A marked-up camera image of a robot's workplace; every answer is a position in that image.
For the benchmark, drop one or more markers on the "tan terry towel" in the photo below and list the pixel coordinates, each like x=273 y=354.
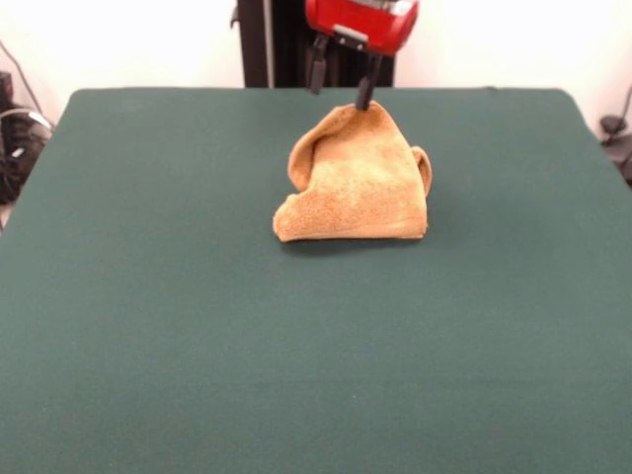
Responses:
x=355 y=197

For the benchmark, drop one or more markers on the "black floor object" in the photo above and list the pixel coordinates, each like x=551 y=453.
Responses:
x=617 y=133

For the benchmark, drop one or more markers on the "black equipment pile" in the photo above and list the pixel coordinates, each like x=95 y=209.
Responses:
x=12 y=148

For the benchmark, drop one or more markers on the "dark green tablecloth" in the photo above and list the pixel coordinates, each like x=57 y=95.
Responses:
x=197 y=321

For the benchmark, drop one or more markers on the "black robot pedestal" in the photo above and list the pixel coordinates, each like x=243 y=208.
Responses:
x=276 y=44

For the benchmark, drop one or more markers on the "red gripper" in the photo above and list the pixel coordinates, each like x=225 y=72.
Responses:
x=360 y=20

